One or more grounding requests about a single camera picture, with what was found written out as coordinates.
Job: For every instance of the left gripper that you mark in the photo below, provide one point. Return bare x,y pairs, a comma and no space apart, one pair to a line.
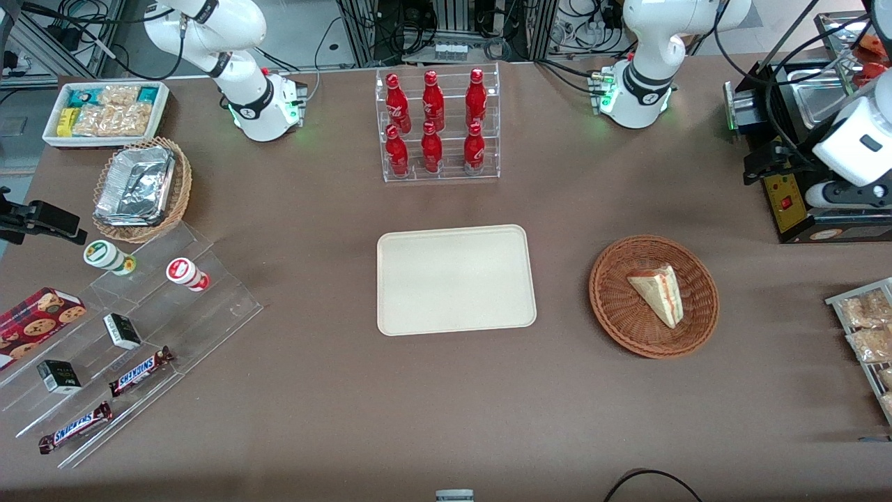
792,157

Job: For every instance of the triangular sandwich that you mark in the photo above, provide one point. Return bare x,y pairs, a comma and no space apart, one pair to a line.
658,293

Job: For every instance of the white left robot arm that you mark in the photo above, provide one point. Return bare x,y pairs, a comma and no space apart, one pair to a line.
644,63

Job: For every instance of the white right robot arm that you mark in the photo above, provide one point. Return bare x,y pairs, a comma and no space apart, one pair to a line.
244,84

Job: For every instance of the brown round wicker basket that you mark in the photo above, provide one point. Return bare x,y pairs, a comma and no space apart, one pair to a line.
617,307

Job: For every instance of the beige plastic tray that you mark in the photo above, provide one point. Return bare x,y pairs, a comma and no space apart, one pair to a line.
456,279

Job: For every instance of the light tan wicker basket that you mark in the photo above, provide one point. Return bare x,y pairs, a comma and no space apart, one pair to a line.
181,188

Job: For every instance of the black hot food warmer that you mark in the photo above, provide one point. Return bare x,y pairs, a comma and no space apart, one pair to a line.
787,209

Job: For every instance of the red cola bottle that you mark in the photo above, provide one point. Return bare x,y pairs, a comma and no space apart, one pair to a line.
476,97
396,153
431,150
474,150
433,101
396,101

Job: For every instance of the clear acrylic bottle rack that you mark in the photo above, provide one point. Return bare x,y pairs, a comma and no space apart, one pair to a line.
453,171

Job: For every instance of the small grey device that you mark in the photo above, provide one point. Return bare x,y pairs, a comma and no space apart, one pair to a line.
454,496

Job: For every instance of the clear acrylic stepped stand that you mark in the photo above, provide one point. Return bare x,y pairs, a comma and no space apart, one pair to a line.
202,314

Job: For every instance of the red-lidded white cup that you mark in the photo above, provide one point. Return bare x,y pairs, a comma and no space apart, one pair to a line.
182,270

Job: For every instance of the teal snack packet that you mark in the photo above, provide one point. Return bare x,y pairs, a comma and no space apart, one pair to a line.
81,97
148,94

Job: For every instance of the silver foil container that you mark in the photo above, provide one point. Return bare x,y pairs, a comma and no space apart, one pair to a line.
136,185

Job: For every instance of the clear bag of rice crackers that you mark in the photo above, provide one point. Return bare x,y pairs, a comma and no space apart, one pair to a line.
118,96
111,122

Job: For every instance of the brown Snickers bar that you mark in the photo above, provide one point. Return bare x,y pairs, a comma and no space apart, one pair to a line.
139,371
75,427

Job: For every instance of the white rectangular snack bin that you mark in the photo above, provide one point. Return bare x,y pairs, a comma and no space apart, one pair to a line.
104,141

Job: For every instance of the small black carton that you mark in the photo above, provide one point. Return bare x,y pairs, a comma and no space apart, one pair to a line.
59,376
122,331

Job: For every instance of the green-lidded white cup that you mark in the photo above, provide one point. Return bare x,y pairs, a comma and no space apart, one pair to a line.
103,254

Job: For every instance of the yellow snack packet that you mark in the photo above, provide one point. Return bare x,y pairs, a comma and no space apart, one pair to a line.
65,122

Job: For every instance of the red cookie box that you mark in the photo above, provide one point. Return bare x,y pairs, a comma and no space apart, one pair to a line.
38,321

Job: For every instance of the aluminium frame rack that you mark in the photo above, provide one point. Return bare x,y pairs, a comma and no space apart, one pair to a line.
446,28

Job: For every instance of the black clamp mount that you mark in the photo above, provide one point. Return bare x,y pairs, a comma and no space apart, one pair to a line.
45,217

